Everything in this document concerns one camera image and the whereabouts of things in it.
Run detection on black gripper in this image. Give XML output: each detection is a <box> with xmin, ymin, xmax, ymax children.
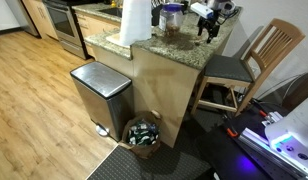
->
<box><xmin>197</xmin><ymin>15</ymin><xmax>223</xmax><ymax>45</ymax></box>

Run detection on aluminium robot base platform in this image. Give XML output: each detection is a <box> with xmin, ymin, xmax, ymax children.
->
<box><xmin>238</xmin><ymin>111</ymin><xmax>308</xmax><ymax>180</ymax></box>

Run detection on clear jar with blue lid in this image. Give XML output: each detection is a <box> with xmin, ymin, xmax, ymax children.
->
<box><xmin>158</xmin><ymin>3</ymin><xmax>184</xmax><ymax>37</ymax></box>

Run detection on black countertop appliance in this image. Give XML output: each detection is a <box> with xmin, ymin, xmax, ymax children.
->
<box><xmin>150</xmin><ymin>3</ymin><xmax>164</xmax><ymax>27</ymax></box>

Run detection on granite topped kitchen counter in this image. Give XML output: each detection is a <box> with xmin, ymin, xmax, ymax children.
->
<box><xmin>72</xmin><ymin>3</ymin><xmax>244</xmax><ymax>149</ymax></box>

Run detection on wooden chair with grey seat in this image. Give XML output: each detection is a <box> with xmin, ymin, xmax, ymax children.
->
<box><xmin>190</xmin><ymin>18</ymin><xmax>307</xmax><ymax>118</ymax></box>

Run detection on white paper towel roll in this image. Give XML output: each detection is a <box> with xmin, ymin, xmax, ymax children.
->
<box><xmin>118</xmin><ymin>0</ymin><xmax>153</xmax><ymax>47</ymax></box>

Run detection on kitchen sink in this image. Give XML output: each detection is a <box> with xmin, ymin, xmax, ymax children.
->
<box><xmin>98</xmin><ymin>7</ymin><xmax>124</xmax><ymax>19</ymax></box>

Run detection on orange clamp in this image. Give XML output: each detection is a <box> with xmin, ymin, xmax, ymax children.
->
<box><xmin>226</xmin><ymin>128</ymin><xmax>239</xmax><ymax>139</ymax></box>

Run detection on stainless steel trash can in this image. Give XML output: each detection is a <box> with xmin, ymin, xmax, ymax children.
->
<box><xmin>69</xmin><ymin>61</ymin><xmax>135</xmax><ymax>142</ymax></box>

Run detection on brown paper bag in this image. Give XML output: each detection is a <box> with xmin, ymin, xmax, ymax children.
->
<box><xmin>118</xmin><ymin>109</ymin><xmax>163</xmax><ymax>160</ymax></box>

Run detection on stainless steel oven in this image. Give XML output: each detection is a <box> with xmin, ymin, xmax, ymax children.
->
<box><xmin>43</xmin><ymin>0</ymin><xmax>91</xmax><ymax>61</ymax></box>

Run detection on dark floor mat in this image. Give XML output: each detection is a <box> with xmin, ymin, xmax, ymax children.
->
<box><xmin>87</xmin><ymin>143</ymin><xmax>212</xmax><ymax>180</ymax></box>

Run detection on wooden base cabinets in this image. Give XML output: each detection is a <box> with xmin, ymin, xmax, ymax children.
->
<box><xmin>22</xmin><ymin>0</ymin><xmax>59</xmax><ymax>41</ymax></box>

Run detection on grey refrigerator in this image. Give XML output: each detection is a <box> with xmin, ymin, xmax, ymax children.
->
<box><xmin>5</xmin><ymin>0</ymin><xmax>40</xmax><ymax>37</ymax></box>

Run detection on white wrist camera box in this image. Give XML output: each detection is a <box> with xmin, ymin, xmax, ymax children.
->
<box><xmin>190</xmin><ymin>2</ymin><xmax>215</xmax><ymax>19</ymax></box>

